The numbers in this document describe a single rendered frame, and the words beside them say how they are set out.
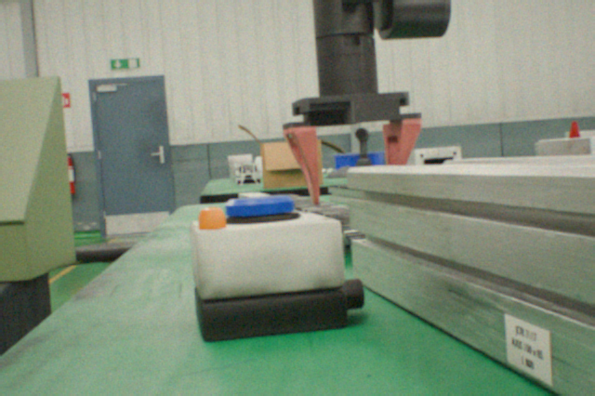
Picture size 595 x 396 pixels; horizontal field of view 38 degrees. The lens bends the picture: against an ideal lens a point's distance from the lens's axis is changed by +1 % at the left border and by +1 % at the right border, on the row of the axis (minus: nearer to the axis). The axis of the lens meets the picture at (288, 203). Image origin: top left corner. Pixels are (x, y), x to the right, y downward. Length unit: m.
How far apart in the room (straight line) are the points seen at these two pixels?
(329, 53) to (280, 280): 0.38
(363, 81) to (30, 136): 0.34
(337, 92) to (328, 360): 0.43
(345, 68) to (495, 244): 0.46
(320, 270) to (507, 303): 0.13
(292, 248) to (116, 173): 11.28
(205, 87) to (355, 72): 10.94
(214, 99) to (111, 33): 1.60
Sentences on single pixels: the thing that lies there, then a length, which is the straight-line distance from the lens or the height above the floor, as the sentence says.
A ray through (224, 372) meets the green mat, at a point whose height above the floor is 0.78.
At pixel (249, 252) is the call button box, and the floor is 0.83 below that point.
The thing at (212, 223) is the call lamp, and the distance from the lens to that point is 0.46.
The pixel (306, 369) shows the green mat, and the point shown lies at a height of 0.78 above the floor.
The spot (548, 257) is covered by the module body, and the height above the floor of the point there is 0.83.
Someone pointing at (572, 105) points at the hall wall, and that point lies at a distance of 12.58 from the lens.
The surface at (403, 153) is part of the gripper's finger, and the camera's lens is 0.82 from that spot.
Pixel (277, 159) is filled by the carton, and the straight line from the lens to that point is 2.83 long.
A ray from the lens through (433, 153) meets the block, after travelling 1.63.
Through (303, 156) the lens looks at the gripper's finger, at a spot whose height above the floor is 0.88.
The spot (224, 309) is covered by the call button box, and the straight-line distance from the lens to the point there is 0.47.
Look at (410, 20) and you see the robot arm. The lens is 0.83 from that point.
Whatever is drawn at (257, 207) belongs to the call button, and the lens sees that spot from 0.48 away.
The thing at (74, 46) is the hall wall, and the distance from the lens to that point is 11.94.
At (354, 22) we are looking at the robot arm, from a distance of 0.81.
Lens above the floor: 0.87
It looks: 3 degrees down
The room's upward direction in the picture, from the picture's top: 4 degrees counter-clockwise
